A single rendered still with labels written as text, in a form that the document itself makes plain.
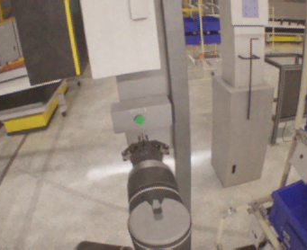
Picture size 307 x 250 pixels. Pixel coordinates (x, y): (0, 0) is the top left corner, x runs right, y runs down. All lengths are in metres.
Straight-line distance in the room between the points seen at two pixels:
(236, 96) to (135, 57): 1.15
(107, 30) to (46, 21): 0.17
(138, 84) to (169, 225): 0.57
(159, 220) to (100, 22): 0.49
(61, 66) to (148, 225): 0.48
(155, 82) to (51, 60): 0.38
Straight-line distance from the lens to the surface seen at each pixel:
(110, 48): 0.64
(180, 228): 0.38
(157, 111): 0.80
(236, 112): 1.75
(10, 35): 8.01
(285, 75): 2.53
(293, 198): 1.02
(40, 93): 3.36
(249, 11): 1.71
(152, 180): 0.47
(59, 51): 0.67
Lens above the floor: 1.51
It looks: 28 degrees down
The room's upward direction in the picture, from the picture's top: 7 degrees counter-clockwise
